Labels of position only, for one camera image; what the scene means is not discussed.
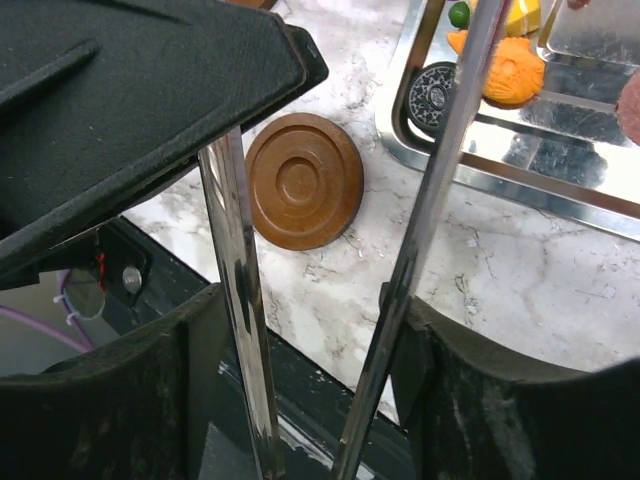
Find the brown wooden coaster near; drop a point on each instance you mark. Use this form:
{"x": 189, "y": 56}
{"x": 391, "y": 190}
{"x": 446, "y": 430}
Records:
{"x": 306, "y": 181}

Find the black round cookie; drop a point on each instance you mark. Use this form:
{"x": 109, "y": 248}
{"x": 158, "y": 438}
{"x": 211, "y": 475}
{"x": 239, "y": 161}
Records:
{"x": 427, "y": 96}

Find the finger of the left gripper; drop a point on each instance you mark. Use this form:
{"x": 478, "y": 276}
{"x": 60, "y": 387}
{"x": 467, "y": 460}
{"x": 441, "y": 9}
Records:
{"x": 104, "y": 103}

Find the black mounting rail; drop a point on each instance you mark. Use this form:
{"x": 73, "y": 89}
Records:
{"x": 312, "y": 404}

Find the metal tongs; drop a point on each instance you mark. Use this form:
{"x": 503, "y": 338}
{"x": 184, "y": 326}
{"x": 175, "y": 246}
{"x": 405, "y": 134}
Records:
{"x": 321, "y": 305}

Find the yellow layered cake slice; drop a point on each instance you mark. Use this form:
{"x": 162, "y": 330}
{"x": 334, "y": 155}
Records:
{"x": 524, "y": 18}

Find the stainless steel tray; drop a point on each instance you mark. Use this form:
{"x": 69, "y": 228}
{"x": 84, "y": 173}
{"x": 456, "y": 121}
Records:
{"x": 563, "y": 151}

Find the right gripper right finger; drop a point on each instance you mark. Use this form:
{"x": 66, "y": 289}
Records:
{"x": 475, "y": 409}

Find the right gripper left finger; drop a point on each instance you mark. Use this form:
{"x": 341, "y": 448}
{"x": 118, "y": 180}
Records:
{"x": 132, "y": 409}

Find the pink heart-shaped cake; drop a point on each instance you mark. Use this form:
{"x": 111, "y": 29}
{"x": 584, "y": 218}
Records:
{"x": 628, "y": 108}

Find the orange fish-shaped pastry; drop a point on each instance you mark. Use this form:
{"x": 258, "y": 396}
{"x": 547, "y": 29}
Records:
{"x": 516, "y": 74}

